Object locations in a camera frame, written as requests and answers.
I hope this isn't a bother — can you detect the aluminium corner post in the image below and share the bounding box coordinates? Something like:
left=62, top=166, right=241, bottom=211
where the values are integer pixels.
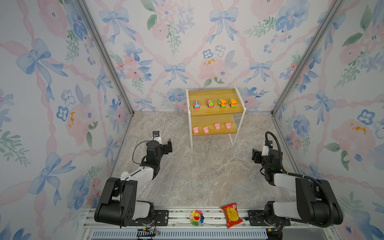
left=74, top=0, right=135, bottom=117
left=271, top=0, right=344, bottom=118

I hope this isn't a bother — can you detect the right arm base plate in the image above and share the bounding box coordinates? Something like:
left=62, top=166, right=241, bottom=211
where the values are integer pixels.
left=245, top=210, right=286, bottom=228

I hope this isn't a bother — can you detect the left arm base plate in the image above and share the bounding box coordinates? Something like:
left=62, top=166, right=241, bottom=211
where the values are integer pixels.
left=128, top=210, right=170, bottom=227

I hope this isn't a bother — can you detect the white cap bottle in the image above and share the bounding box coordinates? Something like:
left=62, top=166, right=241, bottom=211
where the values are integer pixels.
left=121, top=172, right=130, bottom=179

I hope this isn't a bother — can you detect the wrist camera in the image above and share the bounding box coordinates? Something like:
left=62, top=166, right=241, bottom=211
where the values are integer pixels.
left=262, top=140, right=273, bottom=157
left=153, top=131, right=162, bottom=144

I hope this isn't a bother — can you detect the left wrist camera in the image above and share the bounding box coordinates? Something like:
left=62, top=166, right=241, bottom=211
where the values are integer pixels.
left=153, top=131, right=162, bottom=144

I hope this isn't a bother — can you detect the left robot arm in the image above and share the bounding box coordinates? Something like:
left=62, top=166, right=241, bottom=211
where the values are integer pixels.
left=94, top=140, right=173, bottom=227

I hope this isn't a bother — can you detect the red snack bag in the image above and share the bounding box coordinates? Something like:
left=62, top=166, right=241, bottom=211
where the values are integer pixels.
left=221, top=203, right=243, bottom=229

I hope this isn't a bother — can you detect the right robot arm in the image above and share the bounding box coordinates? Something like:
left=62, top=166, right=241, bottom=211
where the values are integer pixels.
left=249, top=149, right=344, bottom=228

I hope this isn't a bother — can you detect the right aluminium corner post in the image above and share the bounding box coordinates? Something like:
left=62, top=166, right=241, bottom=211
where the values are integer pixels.
left=271, top=0, right=344, bottom=118

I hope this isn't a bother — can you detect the aluminium front rail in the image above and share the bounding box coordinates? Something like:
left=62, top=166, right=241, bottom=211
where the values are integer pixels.
left=78, top=206, right=337, bottom=240

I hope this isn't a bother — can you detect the green orange mixer toy truck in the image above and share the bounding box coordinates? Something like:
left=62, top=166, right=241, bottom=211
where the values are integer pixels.
left=218, top=99, right=227, bottom=108

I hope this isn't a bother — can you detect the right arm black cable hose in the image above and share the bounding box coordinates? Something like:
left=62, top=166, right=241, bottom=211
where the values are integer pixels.
left=264, top=131, right=335, bottom=226

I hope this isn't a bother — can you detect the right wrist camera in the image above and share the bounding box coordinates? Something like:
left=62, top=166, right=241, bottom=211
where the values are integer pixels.
left=262, top=140, right=273, bottom=157

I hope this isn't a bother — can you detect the rainbow smiling flower toy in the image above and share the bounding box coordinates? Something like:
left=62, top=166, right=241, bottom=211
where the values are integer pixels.
left=190, top=210, right=205, bottom=226

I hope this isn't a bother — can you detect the left aluminium corner post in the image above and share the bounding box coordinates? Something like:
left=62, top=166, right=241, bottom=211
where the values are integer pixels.
left=74, top=0, right=135, bottom=117

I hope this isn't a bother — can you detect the wooden two-tier shelf white frame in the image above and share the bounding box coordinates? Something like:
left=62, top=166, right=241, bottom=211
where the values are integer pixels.
left=186, top=87, right=247, bottom=149

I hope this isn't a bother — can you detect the pink green toy car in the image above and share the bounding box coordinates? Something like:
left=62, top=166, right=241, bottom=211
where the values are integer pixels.
left=207, top=99, right=214, bottom=108

